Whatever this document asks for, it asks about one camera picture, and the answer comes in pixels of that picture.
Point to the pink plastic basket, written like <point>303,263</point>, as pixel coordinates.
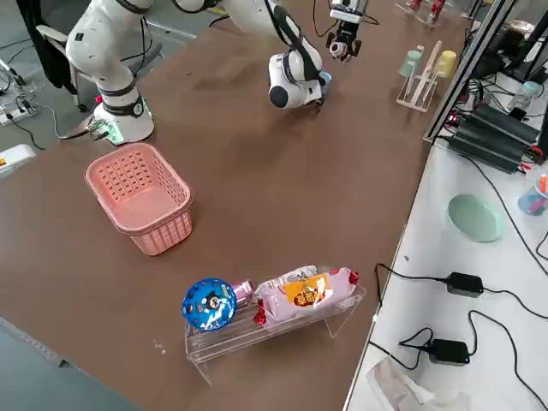
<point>137,201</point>

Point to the clear plastic bag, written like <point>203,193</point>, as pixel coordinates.
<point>406,385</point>

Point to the purple snack packet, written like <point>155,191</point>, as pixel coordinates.
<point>244,291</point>

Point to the clear water bottle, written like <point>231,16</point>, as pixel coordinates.
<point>524,96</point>

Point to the clear acrylic snack shelf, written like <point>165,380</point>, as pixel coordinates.
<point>222,342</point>

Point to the blue snack bag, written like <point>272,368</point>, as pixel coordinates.
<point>210,304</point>

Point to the black power adapter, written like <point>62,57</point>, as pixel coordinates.
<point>449,352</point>
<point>464,284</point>

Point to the black jacket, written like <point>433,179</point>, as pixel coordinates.
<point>43,43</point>

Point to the white power strip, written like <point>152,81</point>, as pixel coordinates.
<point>17,112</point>

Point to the clear pen cup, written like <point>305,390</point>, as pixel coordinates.
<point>533,201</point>

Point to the blue ceramic cup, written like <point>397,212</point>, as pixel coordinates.
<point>326,78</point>

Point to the pink strawberry snack packet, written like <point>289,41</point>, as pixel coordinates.
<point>291,299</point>

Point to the red cola bottle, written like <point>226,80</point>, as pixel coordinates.
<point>415,4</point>
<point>438,6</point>

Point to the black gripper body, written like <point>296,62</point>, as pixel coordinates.
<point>323,91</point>
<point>349,31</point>

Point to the white control box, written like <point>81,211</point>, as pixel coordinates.
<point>13,158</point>

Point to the mint green cup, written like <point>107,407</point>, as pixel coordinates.
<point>410,62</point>

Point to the white side table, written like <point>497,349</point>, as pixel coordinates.
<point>449,257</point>

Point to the pale yellow cup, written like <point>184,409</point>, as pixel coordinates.
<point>447,63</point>

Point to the black power supply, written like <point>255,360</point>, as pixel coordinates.
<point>488,150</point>
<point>501,124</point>

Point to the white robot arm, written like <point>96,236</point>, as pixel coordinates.
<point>107,51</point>
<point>349,10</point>

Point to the clear acrylic bottle shelf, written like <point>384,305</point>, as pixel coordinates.
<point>421,19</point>

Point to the aluminium frame post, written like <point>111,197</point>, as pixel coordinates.
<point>466,73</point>

